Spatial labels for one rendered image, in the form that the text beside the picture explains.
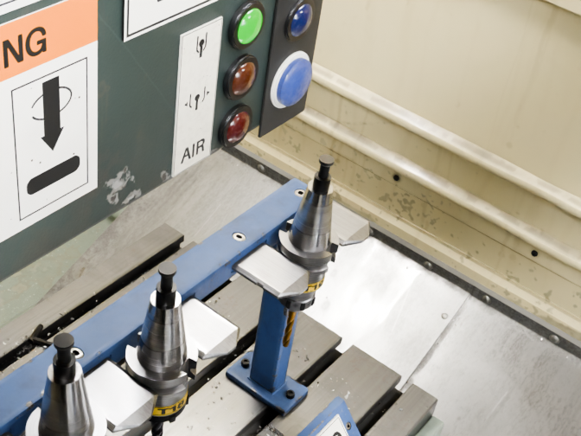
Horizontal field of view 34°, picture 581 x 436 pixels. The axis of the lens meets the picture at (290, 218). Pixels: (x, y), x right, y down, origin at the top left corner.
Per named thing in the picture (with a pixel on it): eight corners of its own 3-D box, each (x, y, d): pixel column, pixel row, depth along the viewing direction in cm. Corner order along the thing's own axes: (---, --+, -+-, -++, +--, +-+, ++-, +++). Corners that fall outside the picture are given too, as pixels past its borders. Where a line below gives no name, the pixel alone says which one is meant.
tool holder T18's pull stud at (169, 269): (162, 288, 80) (163, 258, 77) (179, 297, 79) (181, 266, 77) (151, 300, 78) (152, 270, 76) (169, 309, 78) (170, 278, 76)
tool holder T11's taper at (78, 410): (76, 396, 78) (74, 341, 74) (105, 432, 76) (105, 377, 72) (27, 421, 76) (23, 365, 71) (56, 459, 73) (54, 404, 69)
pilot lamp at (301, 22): (313, 33, 55) (318, -3, 53) (290, 45, 53) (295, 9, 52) (304, 28, 55) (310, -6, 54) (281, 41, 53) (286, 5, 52)
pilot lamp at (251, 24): (264, 39, 51) (268, 2, 49) (237, 53, 49) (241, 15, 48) (255, 35, 51) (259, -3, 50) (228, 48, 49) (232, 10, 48)
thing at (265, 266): (318, 280, 95) (320, 274, 95) (286, 307, 92) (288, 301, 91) (264, 246, 98) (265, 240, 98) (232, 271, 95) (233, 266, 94)
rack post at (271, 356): (309, 394, 124) (347, 221, 105) (284, 417, 120) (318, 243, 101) (250, 353, 128) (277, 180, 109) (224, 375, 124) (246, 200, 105)
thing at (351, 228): (378, 231, 103) (379, 225, 102) (350, 253, 99) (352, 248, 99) (326, 201, 105) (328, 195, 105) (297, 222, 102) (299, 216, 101)
